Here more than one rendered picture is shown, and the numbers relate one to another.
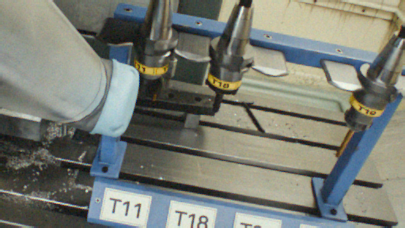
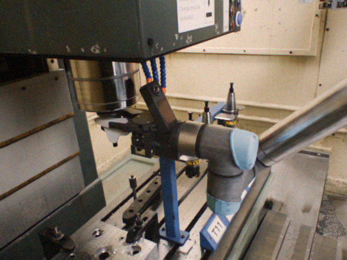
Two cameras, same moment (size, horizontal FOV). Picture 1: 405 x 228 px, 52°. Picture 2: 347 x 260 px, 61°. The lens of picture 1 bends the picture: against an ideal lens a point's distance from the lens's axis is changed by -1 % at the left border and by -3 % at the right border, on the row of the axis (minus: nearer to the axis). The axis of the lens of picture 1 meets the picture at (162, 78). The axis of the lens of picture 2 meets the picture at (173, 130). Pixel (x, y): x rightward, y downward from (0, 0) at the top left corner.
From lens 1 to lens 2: 0.74 m
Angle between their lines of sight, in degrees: 52
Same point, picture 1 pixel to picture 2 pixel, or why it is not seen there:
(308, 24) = (98, 133)
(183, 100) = (155, 188)
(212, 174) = (196, 199)
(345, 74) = (225, 115)
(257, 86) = not seen: hidden behind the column
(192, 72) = (99, 192)
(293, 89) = (112, 170)
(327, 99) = (127, 161)
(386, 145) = not seen: hidden behind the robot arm
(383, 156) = not seen: hidden behind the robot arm
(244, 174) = (200, 190)
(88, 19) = (33, 214)
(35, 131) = (155, 252)
